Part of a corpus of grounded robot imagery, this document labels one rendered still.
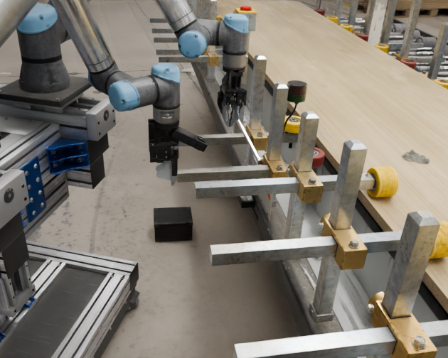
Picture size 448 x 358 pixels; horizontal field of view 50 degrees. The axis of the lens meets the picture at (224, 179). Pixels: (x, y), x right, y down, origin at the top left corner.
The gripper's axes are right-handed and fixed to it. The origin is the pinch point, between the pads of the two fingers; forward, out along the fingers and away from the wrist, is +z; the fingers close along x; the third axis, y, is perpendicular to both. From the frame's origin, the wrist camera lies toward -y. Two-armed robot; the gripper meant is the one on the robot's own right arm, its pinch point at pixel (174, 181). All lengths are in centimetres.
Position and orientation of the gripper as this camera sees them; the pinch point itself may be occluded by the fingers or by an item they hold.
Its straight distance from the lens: 143.6
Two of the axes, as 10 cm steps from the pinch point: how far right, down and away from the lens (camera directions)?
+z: -0.5, 8.6, 5.0
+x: 1.8, 5.0, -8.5
